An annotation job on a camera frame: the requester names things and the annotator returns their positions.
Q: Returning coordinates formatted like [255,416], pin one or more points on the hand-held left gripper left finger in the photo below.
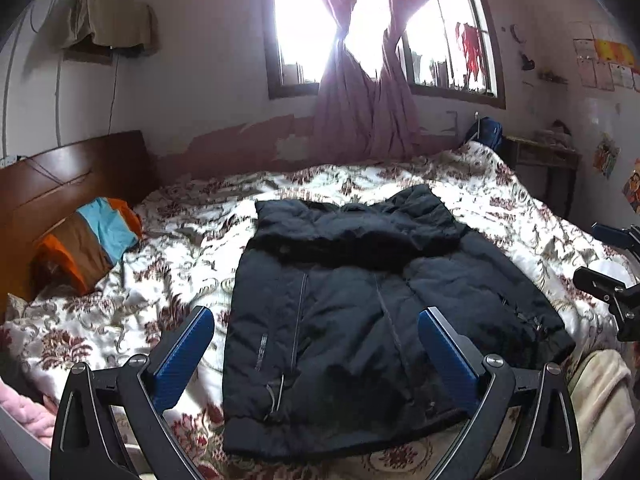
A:
[182,355]

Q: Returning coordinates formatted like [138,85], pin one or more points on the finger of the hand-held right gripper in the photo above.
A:
[597,282]
[617,236]

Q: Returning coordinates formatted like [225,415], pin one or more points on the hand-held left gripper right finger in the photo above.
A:
[450,355]

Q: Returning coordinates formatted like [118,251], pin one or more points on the black padded jacket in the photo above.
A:
[350,320]

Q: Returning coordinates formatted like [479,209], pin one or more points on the wooden side table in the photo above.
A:
[542,157]

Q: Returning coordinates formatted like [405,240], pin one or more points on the floral patterned duvet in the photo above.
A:
[150,240]

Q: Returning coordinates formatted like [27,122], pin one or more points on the clutter on side table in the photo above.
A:
[552,135]

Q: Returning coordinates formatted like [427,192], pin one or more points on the orange brown blue striped pillow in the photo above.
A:
[90,240]

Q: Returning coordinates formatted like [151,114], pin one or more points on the pink fluffy cloth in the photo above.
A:
[25,407]

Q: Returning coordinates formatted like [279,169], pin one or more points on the blue backpack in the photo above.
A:
[486,132]

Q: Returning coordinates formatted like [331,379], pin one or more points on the grey board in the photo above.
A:
[22,440]

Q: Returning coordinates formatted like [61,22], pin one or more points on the wooden headboard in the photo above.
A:
[75,175]

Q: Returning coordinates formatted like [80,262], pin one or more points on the red hanging garment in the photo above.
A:
[472,55]

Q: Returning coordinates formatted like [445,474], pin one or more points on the pink curtain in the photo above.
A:
[345,105]
[395,110]

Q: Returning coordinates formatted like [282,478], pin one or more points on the white power strip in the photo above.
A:
[7,160]

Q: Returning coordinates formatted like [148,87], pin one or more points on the cloth covered air conditioner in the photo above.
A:
[110,20]

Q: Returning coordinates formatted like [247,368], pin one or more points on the colourful wall drawing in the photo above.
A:
[606,156]
[632,187]

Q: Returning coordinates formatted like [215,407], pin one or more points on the small wall shelf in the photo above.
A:
[552,79]

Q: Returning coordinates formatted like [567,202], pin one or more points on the group of paper wall certificates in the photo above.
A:
[605,60]

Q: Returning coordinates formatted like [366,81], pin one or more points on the white wall pipe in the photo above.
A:
[5,100]
[58,105]

